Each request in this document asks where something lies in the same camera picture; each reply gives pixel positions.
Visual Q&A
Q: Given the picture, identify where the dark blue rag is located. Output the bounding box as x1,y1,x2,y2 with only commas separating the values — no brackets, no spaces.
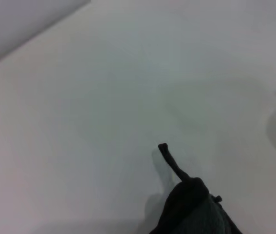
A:
149,143,243,234

